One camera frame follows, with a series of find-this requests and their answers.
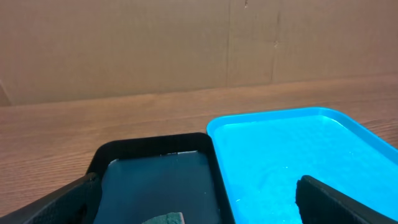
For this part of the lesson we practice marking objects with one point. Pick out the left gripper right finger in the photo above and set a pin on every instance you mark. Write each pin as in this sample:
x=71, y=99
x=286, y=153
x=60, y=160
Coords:
x=318, y=203

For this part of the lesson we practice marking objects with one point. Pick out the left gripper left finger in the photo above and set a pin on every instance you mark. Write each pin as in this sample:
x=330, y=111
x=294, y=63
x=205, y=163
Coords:
x=76, y=202

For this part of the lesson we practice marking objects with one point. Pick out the green scouring sponge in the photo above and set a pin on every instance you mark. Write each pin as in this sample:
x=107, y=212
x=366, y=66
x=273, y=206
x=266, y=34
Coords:
x=170, y=218

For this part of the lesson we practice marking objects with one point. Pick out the black plastic tray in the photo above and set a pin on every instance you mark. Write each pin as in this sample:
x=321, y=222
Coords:
x=147, y=177

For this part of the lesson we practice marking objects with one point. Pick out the teal plastic tray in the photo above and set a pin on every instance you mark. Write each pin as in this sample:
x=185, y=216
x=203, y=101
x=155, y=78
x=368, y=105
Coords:
x=262, y=156

